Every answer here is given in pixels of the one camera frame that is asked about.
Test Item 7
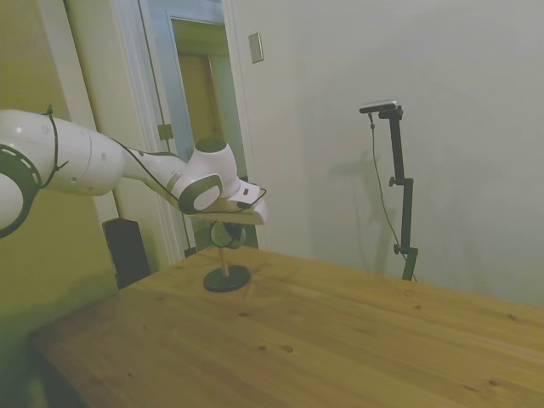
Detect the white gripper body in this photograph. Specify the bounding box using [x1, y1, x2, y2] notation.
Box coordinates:
[229, 179, 269, 226]

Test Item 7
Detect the dark mug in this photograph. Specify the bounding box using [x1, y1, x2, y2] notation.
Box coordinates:
[210, 220, 248, 249]

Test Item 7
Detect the mug stand with black base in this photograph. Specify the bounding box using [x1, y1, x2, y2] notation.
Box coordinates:
[202, 246, 252, 293]

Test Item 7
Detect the tan wooden plate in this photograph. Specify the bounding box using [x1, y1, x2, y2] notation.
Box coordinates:
[186, 202, 267, 227]

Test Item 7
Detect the grey open door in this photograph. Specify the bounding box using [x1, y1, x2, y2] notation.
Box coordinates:
[138, 0, 261, 258]

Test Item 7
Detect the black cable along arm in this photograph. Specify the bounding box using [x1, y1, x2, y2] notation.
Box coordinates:
[40, 104, 269, 211]

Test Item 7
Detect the light switch wall plate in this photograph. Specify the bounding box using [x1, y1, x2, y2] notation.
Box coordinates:
[247, 31, 265, 65]

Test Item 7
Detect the black camera stand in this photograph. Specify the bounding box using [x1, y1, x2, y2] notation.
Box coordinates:
[377, 105, 420, 282]

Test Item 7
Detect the black exterior camera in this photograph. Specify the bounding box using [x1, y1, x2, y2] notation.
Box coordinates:
[359, 99, 403, 116]

